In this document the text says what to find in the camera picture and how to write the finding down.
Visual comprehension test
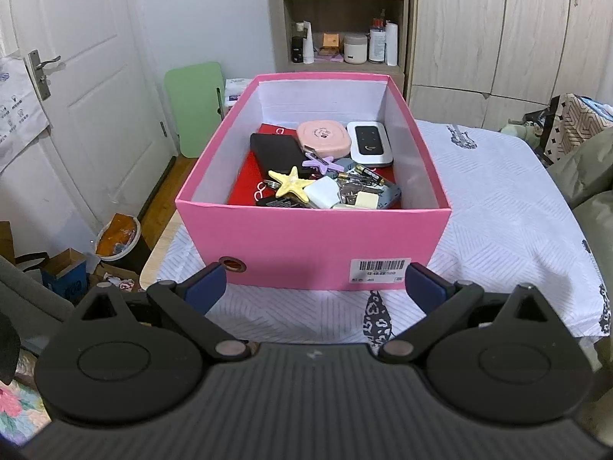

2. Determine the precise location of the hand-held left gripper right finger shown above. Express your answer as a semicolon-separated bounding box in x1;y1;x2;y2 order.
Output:
378;263;552;365

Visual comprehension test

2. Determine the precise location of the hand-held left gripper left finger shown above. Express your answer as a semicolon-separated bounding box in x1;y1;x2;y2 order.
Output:
79;263;252;365

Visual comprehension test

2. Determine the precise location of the pink cardboard box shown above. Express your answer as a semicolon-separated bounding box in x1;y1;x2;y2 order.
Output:
175;73;453;293

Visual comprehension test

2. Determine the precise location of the blue grey device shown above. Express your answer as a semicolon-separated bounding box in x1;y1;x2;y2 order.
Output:
369;182;403;210

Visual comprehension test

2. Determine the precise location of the bunch of metal keys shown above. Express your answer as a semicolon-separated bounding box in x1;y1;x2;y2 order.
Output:
338;175;379;205

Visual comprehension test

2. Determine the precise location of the black and gold cylindrical battery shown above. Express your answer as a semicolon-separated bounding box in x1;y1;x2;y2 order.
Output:
355;165;387;185

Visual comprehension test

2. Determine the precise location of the yellow starfish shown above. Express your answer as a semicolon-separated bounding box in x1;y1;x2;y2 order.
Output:
267;166;317;204

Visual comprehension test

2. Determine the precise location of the white charger cube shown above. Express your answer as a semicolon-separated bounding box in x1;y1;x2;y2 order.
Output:
304;176;341;210

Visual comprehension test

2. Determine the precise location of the black case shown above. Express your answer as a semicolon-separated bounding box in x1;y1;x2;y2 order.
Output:
250;133;307;186

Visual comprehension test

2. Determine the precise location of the white portable router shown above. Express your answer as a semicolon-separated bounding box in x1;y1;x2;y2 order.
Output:
346;121;396;168

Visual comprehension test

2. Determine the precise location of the purple star toy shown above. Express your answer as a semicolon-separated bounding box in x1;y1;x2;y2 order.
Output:
304;150;348;174

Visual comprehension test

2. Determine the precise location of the beige bed edge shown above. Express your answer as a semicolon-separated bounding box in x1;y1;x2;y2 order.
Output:
140;211;185;293

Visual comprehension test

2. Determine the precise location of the trash bin with orange bag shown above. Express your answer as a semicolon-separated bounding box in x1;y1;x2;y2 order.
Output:
95;213;153;277

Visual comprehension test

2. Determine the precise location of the white patterned bedsheet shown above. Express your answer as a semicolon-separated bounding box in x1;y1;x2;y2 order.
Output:
156;117;612;346

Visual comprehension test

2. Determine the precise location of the black door bottom strip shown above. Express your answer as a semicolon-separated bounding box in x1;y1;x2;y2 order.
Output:
138;156;176;224

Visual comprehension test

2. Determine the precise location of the small open cardboard box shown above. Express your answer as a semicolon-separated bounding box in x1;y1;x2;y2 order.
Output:
41;248;90;306

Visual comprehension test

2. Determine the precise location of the pink rounded square case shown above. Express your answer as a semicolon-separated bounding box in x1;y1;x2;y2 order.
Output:
296;121;353;159

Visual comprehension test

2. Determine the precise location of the grey cloth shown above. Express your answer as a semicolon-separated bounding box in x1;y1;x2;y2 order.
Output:
0;254;78;352

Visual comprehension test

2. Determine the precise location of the pale green cloth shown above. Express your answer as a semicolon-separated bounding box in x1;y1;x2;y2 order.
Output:
500;122;535;141

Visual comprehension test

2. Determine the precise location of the green board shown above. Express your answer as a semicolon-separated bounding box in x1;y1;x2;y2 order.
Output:
164;61;226;159

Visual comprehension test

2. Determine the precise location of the plastic bag of tissue packs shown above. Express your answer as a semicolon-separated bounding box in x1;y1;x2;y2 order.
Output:
224;78;252;108

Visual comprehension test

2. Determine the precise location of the brown paper bag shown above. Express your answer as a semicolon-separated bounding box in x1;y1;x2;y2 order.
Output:
0;220;16;267

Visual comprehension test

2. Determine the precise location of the olive green blanket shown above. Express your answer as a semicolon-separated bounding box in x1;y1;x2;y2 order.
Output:
546;127;613;337

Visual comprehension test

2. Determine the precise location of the white door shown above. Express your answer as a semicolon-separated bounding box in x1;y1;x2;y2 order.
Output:
0;0;176;246

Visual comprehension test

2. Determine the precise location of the floral cloth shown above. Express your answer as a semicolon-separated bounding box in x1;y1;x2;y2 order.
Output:
0;350;54;447

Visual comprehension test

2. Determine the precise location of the patterned shopping bag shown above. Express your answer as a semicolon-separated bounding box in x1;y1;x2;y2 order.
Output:
524;93;613;164

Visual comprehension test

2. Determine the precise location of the white paper roll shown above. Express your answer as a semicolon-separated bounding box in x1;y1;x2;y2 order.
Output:
385;22;400;67

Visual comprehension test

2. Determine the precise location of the white bottle with red cap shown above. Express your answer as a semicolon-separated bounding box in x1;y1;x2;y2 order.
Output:
368;18;388;64

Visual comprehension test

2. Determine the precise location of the white jar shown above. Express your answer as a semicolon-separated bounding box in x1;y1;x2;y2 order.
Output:
343;33;369;64

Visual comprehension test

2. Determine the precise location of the white printed bag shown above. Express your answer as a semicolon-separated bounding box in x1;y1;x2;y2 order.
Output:
0;55;51;174

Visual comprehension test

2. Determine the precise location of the black bottle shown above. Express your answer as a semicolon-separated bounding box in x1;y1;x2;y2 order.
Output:
291;22;306;64

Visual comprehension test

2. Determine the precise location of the light wooden wardrobe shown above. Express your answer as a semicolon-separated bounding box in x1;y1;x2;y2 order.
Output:
407;0;613;133

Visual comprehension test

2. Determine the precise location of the white tube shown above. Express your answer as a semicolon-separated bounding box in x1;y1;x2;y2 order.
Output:
302;20;316;65

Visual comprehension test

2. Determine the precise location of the wooden shelf unit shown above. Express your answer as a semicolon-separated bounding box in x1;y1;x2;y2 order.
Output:
265;0;413;102

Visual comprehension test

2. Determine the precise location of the metal door handle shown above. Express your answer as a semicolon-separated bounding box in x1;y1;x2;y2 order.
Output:
27;49;62;102

